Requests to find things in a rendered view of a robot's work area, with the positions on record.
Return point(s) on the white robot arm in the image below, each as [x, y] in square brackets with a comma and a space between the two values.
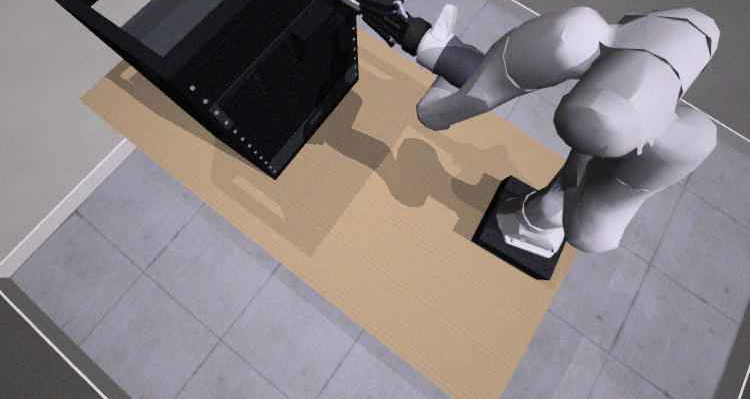
[624, 104]

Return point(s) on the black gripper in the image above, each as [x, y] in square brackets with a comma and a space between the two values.
[386, 17]

